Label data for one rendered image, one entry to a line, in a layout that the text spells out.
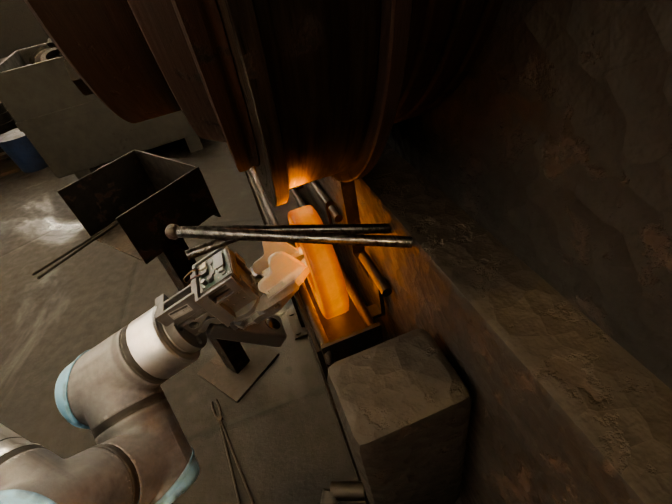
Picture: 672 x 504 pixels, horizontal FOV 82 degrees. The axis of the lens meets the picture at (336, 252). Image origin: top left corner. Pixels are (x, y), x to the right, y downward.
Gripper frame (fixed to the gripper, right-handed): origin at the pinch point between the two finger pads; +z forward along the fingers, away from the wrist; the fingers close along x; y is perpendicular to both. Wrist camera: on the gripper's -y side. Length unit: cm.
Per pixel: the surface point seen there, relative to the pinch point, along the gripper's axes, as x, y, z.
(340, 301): -7.6, -1.9, 0.1
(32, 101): 232, 15, -103
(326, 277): -6.9, 2.1, 0.5
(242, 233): -11.2, 16.0, -2.0
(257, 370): 42, -63, -44
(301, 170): -16.2, 20.6, 5.2
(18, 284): 142, -33, -141
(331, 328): -5.4, -8.0, -3.7
